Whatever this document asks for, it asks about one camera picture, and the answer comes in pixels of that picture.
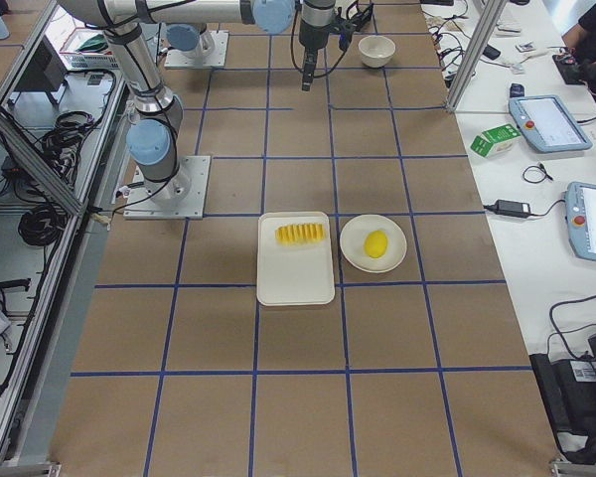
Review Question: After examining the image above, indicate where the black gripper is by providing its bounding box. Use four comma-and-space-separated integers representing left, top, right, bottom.
301, 48, 317, 91

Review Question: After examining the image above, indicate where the cream round plate with lemon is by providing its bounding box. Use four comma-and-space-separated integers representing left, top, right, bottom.
340, 215, 408, 273

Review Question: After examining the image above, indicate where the cream bowl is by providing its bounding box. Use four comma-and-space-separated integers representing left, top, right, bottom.
358, 35, 396, 69

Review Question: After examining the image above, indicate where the yellow lemon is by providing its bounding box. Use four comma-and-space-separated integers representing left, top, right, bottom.
364, 230, 388, 259

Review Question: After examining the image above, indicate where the white rectangular tray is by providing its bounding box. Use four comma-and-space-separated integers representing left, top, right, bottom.
256, 212, 335, 306

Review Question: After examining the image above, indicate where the green white carton box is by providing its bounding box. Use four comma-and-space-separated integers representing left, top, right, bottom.
470, 123, 521, 158

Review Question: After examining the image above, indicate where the black power adapter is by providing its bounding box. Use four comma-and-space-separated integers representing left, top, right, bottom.
494, 199, 531, 219

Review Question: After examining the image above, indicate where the upper blue teach pendant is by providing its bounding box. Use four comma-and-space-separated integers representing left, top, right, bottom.
508, 95, 593, 153

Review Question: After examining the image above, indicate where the blue teach pendant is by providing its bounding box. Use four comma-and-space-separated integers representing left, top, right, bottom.
508, 95, 593, 153
564, 182, 596, 261

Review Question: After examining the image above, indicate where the lower blue teach pendant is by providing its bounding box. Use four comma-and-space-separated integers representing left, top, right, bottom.
564, 182, 596, 261

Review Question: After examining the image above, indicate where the black device bottom right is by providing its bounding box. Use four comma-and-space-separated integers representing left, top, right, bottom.
529, 333, 596, 465

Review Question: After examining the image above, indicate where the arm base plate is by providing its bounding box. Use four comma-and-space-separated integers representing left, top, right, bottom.
165, 25, 228, 70
122, 156, 211, 220

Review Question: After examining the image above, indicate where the aluminium frame post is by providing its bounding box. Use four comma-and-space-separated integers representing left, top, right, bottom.
446, 0, 507, 112

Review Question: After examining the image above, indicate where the small black looped cable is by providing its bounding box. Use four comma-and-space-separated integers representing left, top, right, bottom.
521, 163, 553, 184

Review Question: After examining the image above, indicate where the coiled black cable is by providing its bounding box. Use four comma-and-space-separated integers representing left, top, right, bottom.
18, 203, 64, 248

